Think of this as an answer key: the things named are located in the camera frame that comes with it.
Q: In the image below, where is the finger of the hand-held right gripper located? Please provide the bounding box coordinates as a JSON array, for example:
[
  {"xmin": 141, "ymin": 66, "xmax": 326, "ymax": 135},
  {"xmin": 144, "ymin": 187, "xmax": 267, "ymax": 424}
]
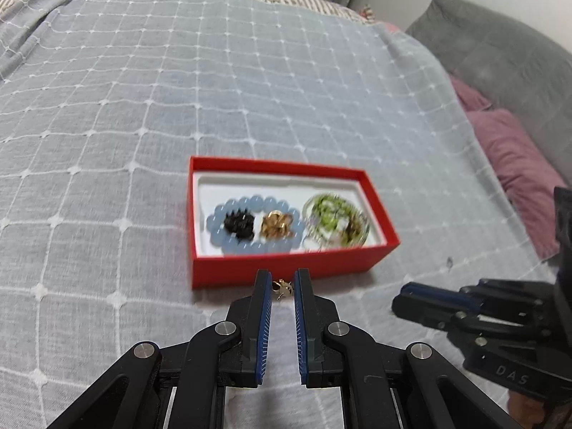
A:
[
  {"xmin": 400, "ymin": 278, "xmax": 559, "ymax": 318},
  {"xmin": 392, "ymin": 295, "xmax": 552, "ymax": 345}
]

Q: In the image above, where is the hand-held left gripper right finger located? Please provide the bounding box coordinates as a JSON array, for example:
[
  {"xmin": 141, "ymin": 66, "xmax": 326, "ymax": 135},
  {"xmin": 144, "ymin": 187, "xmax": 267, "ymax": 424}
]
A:
[{"xmin": 292, "ymin": 268, "xmax": 532, "ymax": 429}]

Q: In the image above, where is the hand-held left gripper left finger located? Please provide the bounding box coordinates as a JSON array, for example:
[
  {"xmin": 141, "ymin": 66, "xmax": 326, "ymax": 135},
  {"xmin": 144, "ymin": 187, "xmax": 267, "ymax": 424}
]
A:
[{"xmin": 47, "ymin": 269, "xmax": 274, "ymax": 429}]

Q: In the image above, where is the red jewelry box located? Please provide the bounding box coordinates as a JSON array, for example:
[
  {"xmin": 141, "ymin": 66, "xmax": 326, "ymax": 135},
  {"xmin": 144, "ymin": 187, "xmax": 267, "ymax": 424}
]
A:
[{"xmin": 188, "ymin": 156, "xmax": 401, "ymax": 290}]

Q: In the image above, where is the gold flower hair clip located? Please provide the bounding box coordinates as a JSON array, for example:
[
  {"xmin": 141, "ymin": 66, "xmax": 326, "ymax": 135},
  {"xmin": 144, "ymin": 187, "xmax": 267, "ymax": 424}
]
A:
[{"xmin": 260, "ymin": 210, "xmax": 296, "ymax": 240}]

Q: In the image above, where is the black hair claw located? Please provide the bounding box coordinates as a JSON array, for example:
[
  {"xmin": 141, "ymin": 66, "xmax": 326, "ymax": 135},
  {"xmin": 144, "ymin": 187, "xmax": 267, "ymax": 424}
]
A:
[{"xmin": 222, "ymin": 208, "xmax": 256, "ymax": 238}]

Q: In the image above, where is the light blue bead bracelet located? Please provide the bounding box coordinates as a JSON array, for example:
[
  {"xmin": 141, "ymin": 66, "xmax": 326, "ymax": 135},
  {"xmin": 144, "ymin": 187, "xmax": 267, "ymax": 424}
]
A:
[{"xmin": 204, "ymin": 195, "xmax": 305, "ymax": 255}]

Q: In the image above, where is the person's right hand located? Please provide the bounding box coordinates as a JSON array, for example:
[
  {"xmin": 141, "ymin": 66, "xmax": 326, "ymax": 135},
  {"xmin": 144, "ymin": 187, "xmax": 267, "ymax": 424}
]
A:
[{"xmin": 507, "ymin": 391, "xmax": 550, "ymax": 429}]

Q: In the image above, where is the large pink pillow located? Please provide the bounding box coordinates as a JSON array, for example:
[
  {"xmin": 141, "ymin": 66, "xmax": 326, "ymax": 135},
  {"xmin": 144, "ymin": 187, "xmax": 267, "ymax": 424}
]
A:
[{"xmin": 465, "ymin": 108, "xmax": 566, "ymax": 260}]

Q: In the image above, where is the small pink pillow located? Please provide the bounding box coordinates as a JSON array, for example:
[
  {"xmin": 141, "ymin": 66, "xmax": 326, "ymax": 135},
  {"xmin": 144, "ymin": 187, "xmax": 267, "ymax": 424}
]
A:
[{"xmin": 449, "ymin": 74, "xmax": 492, "ymax": 112}]

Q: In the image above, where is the grey quilted pillow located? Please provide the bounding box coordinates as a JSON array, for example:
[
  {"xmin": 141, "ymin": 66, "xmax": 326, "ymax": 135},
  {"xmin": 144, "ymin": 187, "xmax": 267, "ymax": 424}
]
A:
[{"xmin": 404, "ymin": 0, "xmax": 572, "ymax": 179}]

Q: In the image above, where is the grey checked blanket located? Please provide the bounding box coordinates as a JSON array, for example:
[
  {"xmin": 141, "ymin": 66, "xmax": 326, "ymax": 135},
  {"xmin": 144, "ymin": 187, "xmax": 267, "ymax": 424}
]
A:
[{"xmin": 0, "ymin": 0, "xmax": 572, "ymax": 429}]

